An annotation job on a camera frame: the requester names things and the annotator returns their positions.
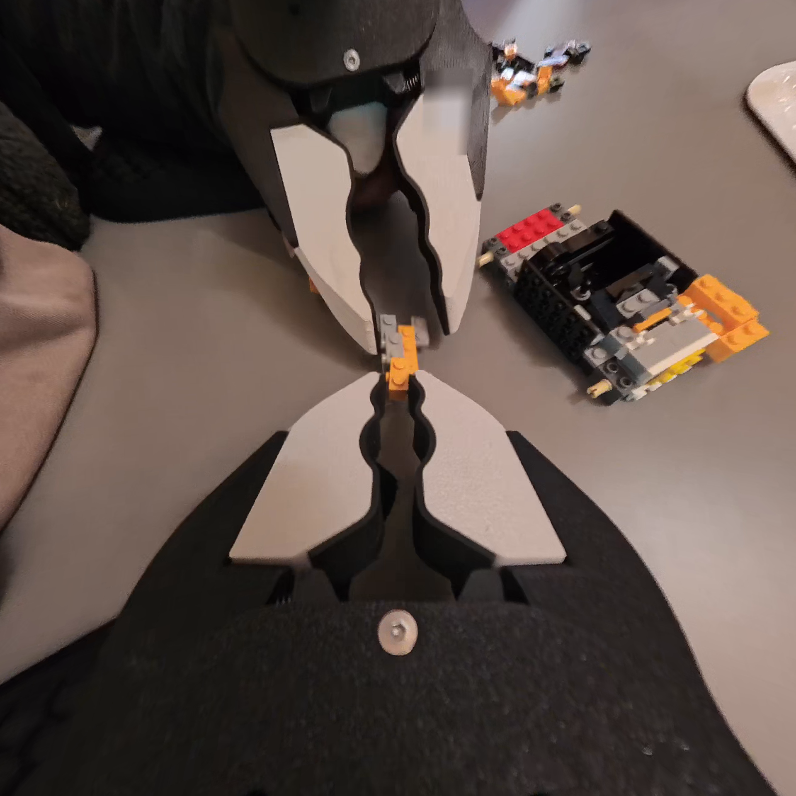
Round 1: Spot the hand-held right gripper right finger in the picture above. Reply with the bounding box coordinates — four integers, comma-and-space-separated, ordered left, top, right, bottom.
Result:
407, 370, 568, 603

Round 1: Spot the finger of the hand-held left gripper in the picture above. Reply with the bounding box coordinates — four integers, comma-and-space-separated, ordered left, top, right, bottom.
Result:
393, 87, 485, 337
269, 123, 381, 357

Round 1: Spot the person's left forearm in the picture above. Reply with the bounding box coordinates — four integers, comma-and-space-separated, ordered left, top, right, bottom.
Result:
0, 0, 268, 223

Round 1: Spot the toy brick car model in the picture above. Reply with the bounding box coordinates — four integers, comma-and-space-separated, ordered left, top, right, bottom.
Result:
478, 202, 771, 406

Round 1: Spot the pile of small loose bricks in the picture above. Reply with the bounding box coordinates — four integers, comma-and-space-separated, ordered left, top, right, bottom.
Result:
490, 37, 593, 107

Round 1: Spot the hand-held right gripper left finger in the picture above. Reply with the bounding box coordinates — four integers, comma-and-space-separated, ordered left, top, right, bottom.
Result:
229, 371, 399, 603

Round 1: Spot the white stand with wooden board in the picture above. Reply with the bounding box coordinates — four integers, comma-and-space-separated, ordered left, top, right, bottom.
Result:
745, 59, 796, 164

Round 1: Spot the grey desk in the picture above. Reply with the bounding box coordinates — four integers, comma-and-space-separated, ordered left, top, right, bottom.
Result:
0, 0, 796, 796

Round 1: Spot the person's dark fleece jacket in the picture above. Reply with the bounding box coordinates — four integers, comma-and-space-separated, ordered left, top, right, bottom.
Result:
0, 99, 93, 252

